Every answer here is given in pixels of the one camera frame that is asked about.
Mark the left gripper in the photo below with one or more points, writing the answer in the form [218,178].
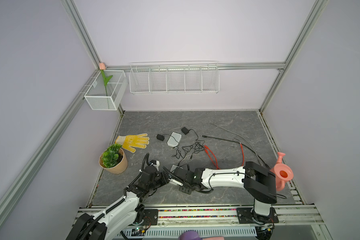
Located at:
[164,177]

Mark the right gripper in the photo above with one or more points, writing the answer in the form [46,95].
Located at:
[183,190]

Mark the black power adapter with cable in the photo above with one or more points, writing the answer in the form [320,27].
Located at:
[160,137]

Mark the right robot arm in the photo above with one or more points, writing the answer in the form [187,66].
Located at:
[258,181]

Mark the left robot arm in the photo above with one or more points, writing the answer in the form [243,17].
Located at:
[128,209]

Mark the yellow work glove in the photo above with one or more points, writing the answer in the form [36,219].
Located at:
[131,143]

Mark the potted green plant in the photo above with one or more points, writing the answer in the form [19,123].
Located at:
[113,159]

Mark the purple object at bottom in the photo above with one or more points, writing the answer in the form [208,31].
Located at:
[190,235]

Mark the pink watering can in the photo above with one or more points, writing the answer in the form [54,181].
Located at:
[283,172]

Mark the white mesh corner basket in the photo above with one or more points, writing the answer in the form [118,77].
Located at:
[96,95]

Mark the artificial pink tulip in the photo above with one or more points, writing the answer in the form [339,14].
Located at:
[106,78]

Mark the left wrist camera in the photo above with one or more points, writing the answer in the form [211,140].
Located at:
[155,164]

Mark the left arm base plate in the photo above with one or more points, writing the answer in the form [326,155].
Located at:
[147,217]

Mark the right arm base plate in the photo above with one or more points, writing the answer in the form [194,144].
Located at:
[247,215]

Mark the white wire wall basket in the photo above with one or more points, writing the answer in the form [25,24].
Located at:
[181,77]

